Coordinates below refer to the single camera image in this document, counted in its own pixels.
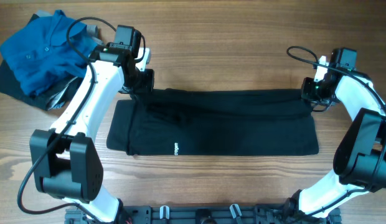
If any grey folded garment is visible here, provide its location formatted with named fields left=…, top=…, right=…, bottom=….
left=30, top=10, right=104, bottom=111

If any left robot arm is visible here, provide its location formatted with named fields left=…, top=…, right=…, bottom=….
left=26, top=45, right=154, bottom=223

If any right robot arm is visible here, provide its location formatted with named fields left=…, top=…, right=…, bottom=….
left=283, top=75, right=386, bottom=222

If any blue polo shirt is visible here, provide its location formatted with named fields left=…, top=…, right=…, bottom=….
left=0, top=10, right=97, bottom=96

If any black cable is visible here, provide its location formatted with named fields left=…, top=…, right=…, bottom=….
left=286, top=45, right=386, bottom=218
left=17, top=16, right=147, bottom=223

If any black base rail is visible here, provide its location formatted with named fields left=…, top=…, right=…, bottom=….
left=64, top=203, right=342, bottom=224

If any black t-shirt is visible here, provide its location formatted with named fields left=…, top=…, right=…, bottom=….
left=106, top=89, right=319, bottom=156

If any black folded garment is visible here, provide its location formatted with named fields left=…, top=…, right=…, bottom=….
left=0, top=15, right=84, bottom=105

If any right black cable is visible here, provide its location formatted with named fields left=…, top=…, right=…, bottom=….
left=286, top=45, right=386, bottom=218

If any left black cable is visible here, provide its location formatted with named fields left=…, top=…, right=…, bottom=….
left=17, top=16, right=147, bottom=223

